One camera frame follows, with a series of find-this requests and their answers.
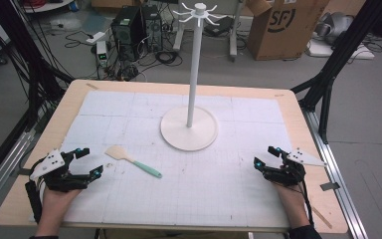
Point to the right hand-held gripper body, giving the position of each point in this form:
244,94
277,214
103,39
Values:
291,171

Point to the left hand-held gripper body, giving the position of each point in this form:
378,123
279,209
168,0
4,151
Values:
50,164

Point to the white hook rack stand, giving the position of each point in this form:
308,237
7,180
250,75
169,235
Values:
192,83

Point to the person's right hand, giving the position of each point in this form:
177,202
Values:
290,197

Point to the person's left hand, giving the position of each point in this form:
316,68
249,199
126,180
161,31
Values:
54,205

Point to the grey tape piece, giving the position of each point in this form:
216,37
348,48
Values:
21,172
330,186

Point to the beige tape strip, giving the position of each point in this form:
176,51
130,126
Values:
279,95
92,86

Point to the white grid mat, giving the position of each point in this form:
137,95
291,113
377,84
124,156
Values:
179,192

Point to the power supply with green display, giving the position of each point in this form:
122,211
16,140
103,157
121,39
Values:
101,53

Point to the white power strip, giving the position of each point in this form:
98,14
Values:
95,37

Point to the white flat board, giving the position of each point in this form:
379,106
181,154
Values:
341,51

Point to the cardboard box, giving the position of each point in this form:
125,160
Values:
285,30

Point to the white metal stand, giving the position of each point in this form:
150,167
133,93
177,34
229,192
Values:
233,36

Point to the large black computer tower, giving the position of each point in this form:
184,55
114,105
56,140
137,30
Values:
127,33

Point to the black flat case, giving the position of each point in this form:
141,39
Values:
219,26

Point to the grey rounded device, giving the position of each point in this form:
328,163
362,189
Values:
335,26

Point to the slim black computer tower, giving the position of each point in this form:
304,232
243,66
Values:
153,28

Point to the aluminium rail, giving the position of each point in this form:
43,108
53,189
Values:
3,166
338,186

